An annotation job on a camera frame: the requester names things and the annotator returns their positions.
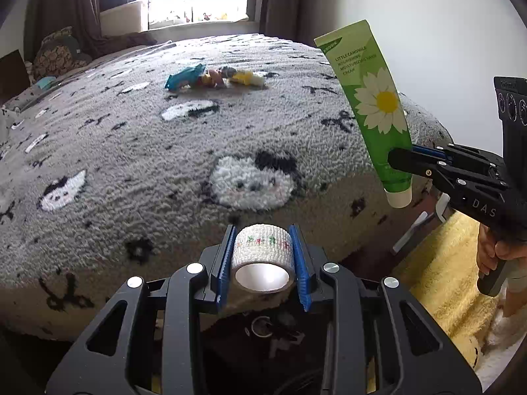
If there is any person's right forearm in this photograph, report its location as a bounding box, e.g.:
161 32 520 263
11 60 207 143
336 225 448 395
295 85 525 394
500 260 527 318

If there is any white plastic object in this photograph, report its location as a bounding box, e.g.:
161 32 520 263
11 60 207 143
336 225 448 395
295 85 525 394
391 193 450 256

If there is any white bandage tape roll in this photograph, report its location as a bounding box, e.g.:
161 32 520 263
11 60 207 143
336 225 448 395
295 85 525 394
230 225 296 294

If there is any dark patterned cloth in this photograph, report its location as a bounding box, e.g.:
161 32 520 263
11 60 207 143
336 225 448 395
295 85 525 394
88 33 159 56

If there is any green hand cream tube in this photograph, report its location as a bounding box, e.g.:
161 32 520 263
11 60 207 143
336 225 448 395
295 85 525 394
314 19 413 208

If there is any yellow floor mat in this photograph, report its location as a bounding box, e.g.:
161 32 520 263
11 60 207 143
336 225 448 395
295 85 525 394
366 210 527 383

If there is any row of small figurines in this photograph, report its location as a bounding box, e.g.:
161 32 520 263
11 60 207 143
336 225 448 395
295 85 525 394
173 10 229 24

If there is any brown patterned pillow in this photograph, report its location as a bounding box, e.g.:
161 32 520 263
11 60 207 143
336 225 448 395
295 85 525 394
32 27 92 81

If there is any white storage box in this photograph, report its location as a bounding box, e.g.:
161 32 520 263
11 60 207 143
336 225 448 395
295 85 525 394
100 1 146 36

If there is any brown curtain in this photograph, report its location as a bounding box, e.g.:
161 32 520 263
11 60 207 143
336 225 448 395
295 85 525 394
259 0 318 45
25 0 103 50

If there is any person's right hand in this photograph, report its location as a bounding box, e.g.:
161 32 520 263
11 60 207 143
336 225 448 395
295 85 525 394
476 222 527 273

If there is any teal wipes packet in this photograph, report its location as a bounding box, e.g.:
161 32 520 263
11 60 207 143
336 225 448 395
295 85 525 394
165 64 207 91

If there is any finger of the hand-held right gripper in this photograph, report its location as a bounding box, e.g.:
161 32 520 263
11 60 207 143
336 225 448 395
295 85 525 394
388 148 510 197
412 143 502 172

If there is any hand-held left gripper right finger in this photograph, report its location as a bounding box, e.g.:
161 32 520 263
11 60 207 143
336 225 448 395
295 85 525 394
288 224 482 395

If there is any grey printed blanket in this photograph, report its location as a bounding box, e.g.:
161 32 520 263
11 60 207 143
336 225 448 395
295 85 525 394
0 33 454 340

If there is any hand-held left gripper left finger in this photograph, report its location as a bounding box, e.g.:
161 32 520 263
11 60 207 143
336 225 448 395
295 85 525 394
45 224 237 395

